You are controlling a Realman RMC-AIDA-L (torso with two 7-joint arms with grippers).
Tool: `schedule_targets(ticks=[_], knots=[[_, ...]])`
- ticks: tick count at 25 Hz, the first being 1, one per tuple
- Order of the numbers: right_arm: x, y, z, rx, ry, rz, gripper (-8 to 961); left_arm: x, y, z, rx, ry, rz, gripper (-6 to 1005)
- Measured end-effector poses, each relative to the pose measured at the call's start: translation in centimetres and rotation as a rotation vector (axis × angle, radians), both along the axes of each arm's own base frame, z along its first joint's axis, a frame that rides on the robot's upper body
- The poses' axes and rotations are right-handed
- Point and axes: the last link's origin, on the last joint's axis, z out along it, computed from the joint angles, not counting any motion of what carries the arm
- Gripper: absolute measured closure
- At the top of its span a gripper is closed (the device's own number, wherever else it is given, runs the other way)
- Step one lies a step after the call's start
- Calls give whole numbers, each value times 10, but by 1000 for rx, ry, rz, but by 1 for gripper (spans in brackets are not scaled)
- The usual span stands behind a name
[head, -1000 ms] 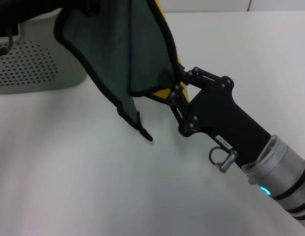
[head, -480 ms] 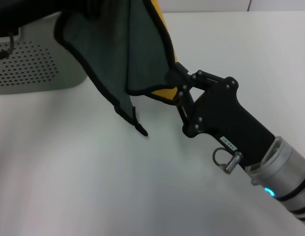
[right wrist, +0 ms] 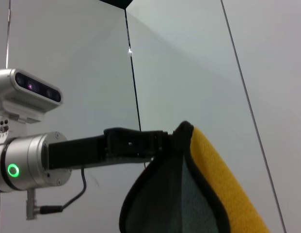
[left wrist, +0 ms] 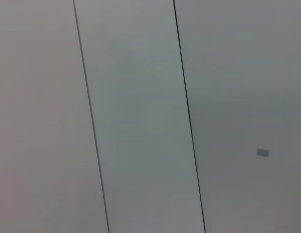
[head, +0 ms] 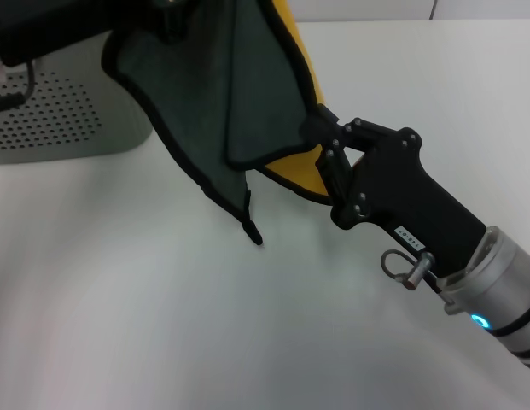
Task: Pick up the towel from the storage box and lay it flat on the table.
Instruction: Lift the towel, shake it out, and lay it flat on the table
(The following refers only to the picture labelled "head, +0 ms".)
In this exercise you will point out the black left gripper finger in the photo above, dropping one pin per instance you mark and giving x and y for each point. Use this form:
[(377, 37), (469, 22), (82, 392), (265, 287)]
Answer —
[(172, 21)]

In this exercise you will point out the grey perforated plastic storage box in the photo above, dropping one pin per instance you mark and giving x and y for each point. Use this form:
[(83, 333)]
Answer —
[(85, 107)]

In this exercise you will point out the green and yellow towel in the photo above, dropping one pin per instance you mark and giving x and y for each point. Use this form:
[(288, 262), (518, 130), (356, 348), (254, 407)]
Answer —
[(205, 85)]

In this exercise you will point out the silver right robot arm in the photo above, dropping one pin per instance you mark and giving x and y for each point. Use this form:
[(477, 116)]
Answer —
[(499, 290)]

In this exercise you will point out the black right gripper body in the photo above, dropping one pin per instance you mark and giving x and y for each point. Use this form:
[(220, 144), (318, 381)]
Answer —
[(397, 192)]

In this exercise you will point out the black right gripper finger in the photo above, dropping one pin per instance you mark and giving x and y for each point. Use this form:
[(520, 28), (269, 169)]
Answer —
[(324, 128), (335, 171)]

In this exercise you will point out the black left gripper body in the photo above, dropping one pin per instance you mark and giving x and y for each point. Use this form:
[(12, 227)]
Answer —
[(55, 25)]

